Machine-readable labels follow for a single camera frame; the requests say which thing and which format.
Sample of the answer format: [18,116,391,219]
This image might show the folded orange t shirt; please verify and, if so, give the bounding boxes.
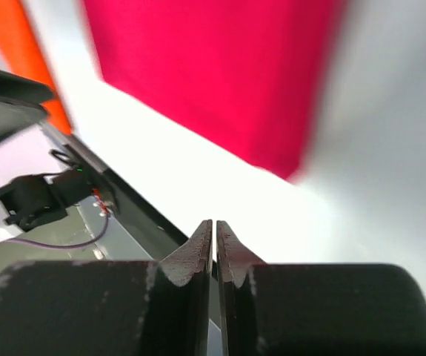
[0,1,72,136]

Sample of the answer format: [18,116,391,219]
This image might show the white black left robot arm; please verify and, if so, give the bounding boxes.
[0,70,94,243]

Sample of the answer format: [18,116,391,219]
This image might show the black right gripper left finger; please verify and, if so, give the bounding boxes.
[0,220,212,355]

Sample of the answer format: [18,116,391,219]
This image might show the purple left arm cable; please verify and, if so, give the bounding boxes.
[10,211,112,250]

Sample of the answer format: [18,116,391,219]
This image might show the red t shirt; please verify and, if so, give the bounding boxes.
[84,1,345,179]

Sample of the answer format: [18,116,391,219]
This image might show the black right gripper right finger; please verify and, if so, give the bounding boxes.
[216,221,426,355]

